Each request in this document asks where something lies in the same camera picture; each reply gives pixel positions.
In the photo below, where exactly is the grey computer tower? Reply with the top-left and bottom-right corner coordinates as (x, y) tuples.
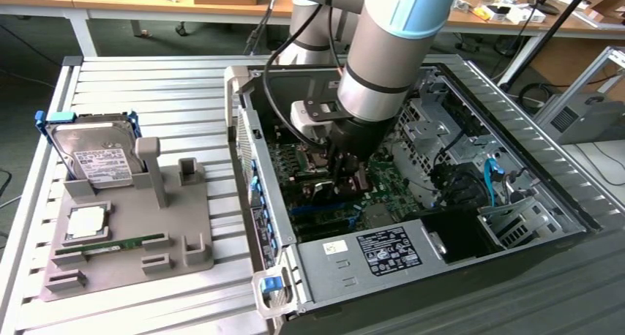
(534, 89), (625, 146)

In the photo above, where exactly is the green RAM stick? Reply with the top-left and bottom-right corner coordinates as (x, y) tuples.
(80, 241), (147, 255)

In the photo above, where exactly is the open black PC case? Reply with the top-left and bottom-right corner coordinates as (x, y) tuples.
(224, 61), (605, 335)

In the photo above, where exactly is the silver chipset heatsink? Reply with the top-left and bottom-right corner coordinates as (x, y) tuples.
(363, 204), (395, 229)

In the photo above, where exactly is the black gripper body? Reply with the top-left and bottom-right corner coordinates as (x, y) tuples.
(325, 116), (393, 168)

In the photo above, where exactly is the grey power supply unit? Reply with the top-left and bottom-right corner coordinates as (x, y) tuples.
(286, 218), (453, 304)

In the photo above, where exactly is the black wire bundle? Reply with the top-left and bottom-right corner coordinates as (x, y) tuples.
(430, 122), (489, 208)

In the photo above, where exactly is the CPU socket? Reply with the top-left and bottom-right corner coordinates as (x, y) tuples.
(298, 144), (334, 176)

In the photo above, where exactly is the brown cardboard piece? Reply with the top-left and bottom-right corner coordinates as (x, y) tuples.
(584, 0), (625, 25)

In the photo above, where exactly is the black stand pole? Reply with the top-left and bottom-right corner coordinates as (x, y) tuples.
(496, 0), (602, 93)

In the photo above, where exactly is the blue case latch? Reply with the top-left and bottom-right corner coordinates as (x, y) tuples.
(261, 275), (283, 295)

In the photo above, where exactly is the blue data wire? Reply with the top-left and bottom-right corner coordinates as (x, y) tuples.
(485, 157), (500, 208)

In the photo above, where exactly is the grey parts rack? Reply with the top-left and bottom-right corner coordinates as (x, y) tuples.
(42, 136), (216, 304)

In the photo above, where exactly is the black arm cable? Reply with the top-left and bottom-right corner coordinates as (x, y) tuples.
(243, 0), (343, 148)

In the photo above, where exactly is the white small box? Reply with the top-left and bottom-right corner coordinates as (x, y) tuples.
(476, 4), (518, 23)

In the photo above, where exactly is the Nvidia graphics card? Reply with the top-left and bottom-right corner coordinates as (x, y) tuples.
(301, 168), (375, 206)

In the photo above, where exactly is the blue disk caddy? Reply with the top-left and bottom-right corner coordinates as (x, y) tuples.
(32, 110), (142, 182)

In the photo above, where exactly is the perforated metal disk bay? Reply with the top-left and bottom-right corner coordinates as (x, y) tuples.
(398, 97), (489, 168)

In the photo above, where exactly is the silver CPU chip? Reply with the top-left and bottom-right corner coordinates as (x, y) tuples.
(66, 207), (110, 241)

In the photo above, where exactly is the coiled black cable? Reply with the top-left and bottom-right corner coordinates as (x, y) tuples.
(516, 81), (556, 113)

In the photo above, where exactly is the slanted metal disk bay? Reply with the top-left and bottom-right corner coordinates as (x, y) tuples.
(476, 194), (576, 252)

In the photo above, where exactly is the green motherboard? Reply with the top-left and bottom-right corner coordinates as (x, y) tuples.
(266, 124), (427, 245)

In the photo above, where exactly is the aluminium profile frame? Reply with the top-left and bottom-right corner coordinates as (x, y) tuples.
(561, 45), (625, 105)

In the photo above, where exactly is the blue expansion slot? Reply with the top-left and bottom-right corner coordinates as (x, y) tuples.
(289, 202), (351, 215)

